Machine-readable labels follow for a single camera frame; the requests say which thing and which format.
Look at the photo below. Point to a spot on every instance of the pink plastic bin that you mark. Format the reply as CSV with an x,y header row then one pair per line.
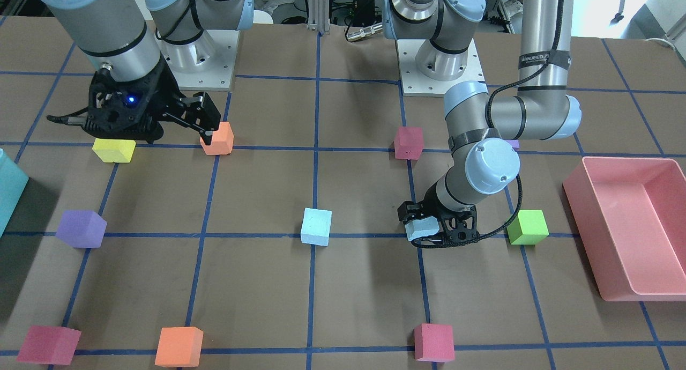
x,y
630,214

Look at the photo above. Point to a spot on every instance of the aluminium frame post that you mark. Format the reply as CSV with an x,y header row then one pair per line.
x,y
318,16

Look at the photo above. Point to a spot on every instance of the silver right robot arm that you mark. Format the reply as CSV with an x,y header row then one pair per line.
x,y
115,32

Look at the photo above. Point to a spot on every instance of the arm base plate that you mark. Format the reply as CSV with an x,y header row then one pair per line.
x,y
206,64
427,72

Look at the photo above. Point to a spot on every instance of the teal plastic bin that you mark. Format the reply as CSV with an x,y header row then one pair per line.
x,y
13,183

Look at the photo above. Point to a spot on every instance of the orange foam block back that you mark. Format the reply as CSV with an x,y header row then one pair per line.
x,y
179,347

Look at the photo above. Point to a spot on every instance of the crimson foam block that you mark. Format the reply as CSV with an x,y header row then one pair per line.
x,y
408,143
49,345
434,343

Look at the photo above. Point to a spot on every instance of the crimson foam block front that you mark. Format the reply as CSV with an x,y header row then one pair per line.
x,y
408,143

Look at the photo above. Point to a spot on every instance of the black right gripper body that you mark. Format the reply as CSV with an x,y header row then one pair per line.
x,y
163,93

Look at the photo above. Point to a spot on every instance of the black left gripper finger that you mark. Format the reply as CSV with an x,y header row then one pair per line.
x,y
409,211

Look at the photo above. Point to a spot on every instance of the green foam block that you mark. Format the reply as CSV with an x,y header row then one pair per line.
x,y
528,228

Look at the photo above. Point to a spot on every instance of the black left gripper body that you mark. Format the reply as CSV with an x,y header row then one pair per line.
x,y
433,209

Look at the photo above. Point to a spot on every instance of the yellow foam block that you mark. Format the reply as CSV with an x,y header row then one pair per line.
x,y
114,150

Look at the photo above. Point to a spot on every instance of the orange foam block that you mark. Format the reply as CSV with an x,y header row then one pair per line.
x,y
179,347
222,141

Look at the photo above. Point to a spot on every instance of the light blue foam block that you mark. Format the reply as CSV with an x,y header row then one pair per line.
x,y
315,228
419,228

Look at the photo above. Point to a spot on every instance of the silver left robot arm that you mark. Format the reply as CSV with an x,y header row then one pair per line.
x,y
482,122

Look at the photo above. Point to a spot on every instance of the purple foam block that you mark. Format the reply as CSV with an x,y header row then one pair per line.
x,y
81,229
515,144

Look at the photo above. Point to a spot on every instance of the orange foam block front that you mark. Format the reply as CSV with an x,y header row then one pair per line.
x,y
222,141

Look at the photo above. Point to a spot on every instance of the crimson foam block back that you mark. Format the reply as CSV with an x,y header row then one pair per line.
x,y
49,345
434,343

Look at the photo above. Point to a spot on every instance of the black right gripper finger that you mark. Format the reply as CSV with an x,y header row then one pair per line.
x,y
202,115

